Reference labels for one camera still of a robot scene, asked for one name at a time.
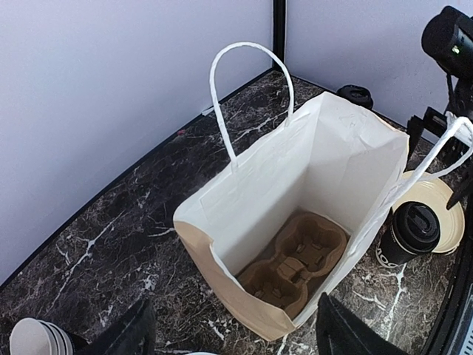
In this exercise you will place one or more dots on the stack of paper cups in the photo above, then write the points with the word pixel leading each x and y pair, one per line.
pixel 37 337

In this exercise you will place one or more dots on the brown paper bag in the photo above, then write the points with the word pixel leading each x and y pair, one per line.
pixel 329 157

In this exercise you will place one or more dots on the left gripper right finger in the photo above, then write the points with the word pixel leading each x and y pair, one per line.
pixel 340 331

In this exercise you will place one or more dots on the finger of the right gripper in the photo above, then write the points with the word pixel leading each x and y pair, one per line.
pixel 464 189

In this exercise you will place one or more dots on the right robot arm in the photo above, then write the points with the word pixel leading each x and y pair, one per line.
pixel 447 39

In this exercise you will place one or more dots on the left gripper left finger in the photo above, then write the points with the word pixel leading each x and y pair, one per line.
pixel 133 333

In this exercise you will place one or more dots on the black front rail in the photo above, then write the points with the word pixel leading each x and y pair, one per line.
pixel 453 320

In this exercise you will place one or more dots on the black cup lid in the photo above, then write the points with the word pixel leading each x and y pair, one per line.
pixel 416 227
pixel 356 95

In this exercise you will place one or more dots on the right black frame post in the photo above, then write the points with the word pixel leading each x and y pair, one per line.
pixel 279 28

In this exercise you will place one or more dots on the cardboard cup carrier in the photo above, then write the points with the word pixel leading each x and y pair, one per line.
pixel 305 251

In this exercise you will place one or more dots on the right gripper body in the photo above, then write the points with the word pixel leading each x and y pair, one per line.
pixel 435 123

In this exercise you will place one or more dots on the yellow plate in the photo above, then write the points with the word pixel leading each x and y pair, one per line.
pixel 434 193

